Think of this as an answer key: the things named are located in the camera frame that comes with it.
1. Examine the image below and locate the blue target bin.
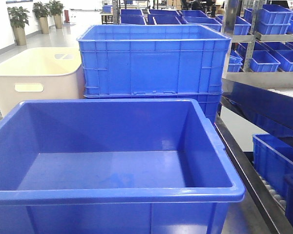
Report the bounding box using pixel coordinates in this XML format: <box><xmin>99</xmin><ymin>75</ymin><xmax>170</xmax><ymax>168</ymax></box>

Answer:
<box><xmin>0</xmin><ymin>99</ymin><xmax>245</xmax><ymax>234</ymax></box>

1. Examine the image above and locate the potted plant left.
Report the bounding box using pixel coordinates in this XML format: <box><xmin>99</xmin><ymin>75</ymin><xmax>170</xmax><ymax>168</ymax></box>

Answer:
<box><xmin>7</xmin><ymin>6</ymin><xmax>29</xmax><ymax>46</ymax></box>

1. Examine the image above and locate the potted plant middle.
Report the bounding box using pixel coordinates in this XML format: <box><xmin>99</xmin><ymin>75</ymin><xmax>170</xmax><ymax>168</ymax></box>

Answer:
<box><xmin>33</xmin><ymin>1</ymin><xmax>49</xmax><ymax>34</ymax></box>

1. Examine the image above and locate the large blue ribbed crate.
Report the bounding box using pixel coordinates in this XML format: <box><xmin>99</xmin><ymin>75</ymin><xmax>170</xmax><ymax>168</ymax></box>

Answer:
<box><xmin>77</xmin><ymin>24</ymin><xmax>231</xmax><ymax>96</ymax></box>

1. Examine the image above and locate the potted plant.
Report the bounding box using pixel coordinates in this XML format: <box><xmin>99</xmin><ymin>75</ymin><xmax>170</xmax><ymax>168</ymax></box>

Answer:
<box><xmin>33</xmin><ymin>1</ymin><xmax>49</xmax><ymax>34</ymax></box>
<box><xmin>7</xmin><ymin>6</ymin><xmax>29</xmax><ymax>46</ymax></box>
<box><xmin>48</xmin><ymin>0</ymin><xmax>64</xmax><ymax>29</ymax></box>

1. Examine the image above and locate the potted plant right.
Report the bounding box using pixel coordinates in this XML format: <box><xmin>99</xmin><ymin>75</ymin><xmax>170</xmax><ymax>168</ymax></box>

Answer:
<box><xmin>48</xmin><ymin>0</ymin><xmax>64</xmax><ymax>29</ymax></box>

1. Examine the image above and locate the steel shelf with blue bins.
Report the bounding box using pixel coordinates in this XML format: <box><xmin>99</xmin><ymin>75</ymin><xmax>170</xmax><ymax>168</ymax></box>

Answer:
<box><xmin>221</xmin><ymin>0</ymin><xmax>293</xmax><ymax>87</ymax></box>

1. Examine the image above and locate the beige plastic bin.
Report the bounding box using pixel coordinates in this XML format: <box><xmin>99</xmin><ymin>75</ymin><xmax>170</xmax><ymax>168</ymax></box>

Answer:
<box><xmin>0</xmin><ymin>47</ymin><xmax>85</xmax><ymax>117</ymax></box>

